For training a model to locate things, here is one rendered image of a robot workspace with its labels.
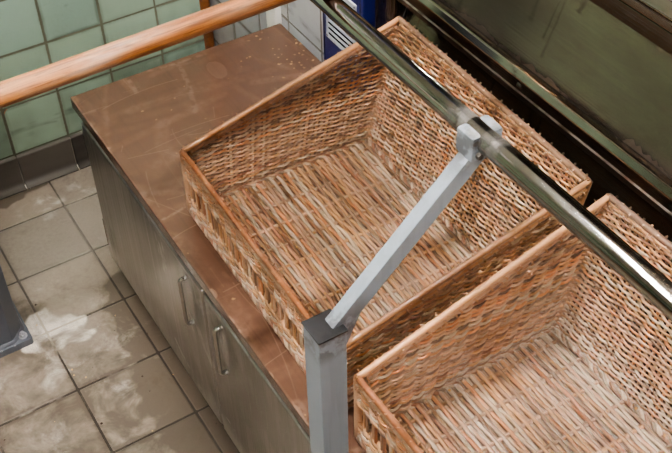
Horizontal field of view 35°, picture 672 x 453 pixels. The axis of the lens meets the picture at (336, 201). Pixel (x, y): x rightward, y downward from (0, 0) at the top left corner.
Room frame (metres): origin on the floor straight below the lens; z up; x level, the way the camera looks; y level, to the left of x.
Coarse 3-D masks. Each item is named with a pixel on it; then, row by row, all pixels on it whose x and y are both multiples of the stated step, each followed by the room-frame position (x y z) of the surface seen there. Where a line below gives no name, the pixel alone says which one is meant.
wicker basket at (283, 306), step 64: (320, 64) 1.62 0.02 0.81; (448, 64) 1.55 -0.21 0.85; (256, 128) 1.54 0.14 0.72; (320, 128) 1.61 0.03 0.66; (384, 128) 1.63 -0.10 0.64; (448, 128) 1.50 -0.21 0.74; (192, 192) 1.45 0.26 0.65; (256, 192) 1.51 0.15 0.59; (384, 192) 1.51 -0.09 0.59; (512, 192) 1.33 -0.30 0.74; (576, 192) 1.22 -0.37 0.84; (256, 256) 1.22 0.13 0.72; (320, 256) 1.34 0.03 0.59; (448, 256) 1.33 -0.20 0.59; (512, 256) 1.16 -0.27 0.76; (384, 320) 1.04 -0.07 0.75
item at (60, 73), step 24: (240, 0) 1.21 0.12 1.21; (264, 0) 1.22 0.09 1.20; (288, 0) 1.23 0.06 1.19; (168, 24) 1.16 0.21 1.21; (192, 24) 1.16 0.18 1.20; (216, 24) 1.18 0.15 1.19; (96, 48) 1.11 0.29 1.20; (120, 48) 1.11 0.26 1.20; (144, 48) 1.12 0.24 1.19; (48, 72) 1.06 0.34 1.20; (72, 72) 1.07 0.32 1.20; (96, 72) 1.09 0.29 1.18; (0, 96) 1.03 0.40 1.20; (24, 96) 1.04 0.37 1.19
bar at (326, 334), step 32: (320, 0) 1.27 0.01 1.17; (352, 32) 1.19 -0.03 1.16; (384, 64) 1.13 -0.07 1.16; (416, 64) 1.10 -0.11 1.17; (448, 96) 1.03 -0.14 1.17; (480, 128) 0.97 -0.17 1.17; (480, 160) 0.95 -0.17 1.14; (512, 160) 0.91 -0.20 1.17; (448, 192) 0.95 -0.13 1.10; (544, 192) 0.86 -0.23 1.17; (416, 224) 0.92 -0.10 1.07; (576, 224) 0.81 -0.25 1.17; (384, 256) 0.91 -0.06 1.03; (608, 256) 0.77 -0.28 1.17; (640, 256) 0.76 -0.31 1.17; (352, 288) 0.89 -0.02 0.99; (640, 288) 0.73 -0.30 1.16; (320, 320) 0.88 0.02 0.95; (352, 320) 0.88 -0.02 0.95; (320, 352) 0.84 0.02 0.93; (320, 384) 0.84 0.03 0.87; (320, 416) 0.84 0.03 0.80; (320, 448) 0.85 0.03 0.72
